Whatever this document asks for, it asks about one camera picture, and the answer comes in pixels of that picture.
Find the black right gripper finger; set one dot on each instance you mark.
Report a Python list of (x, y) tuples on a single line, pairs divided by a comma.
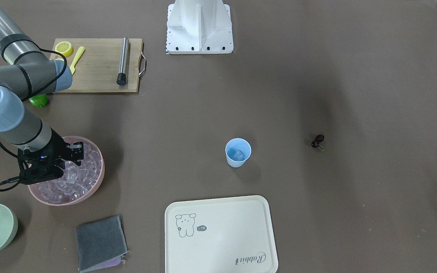
[(74, 152)]

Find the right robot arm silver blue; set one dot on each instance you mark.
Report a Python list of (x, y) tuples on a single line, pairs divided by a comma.
[(27, 73)]

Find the yellow plastic knife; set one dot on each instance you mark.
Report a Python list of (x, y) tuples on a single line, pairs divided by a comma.
[(79, 53)]

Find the lemon slice on board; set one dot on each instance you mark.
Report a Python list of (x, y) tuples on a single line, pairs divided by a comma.
[(65, 48)]

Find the clear ice cube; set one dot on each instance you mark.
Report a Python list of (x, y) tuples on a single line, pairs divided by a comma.
[(238, 156)]

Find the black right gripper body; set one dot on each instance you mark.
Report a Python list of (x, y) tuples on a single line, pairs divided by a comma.
[(57, 146)]

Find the grey folded cloth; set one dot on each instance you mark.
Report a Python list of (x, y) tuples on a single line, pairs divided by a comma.
[(100, 244)]

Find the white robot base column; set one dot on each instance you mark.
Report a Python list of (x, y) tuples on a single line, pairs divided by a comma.
[(199, 27)]

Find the wooden cutting board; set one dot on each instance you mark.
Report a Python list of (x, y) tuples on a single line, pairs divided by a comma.
[(97, 69)]

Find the cream rabbit tray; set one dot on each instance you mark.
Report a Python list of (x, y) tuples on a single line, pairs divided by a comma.
[(221, 235)]

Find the green lime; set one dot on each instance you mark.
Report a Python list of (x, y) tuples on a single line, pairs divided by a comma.
[(39, 100)]

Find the pink bowl of ice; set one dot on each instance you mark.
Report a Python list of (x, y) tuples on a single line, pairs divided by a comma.
[(78, 182)]

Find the dark red cherries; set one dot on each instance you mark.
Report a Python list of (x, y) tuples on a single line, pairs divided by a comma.
[(316, 143)]

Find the light blue plastic cup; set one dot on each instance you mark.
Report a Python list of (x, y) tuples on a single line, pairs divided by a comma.
[(237, 144)]

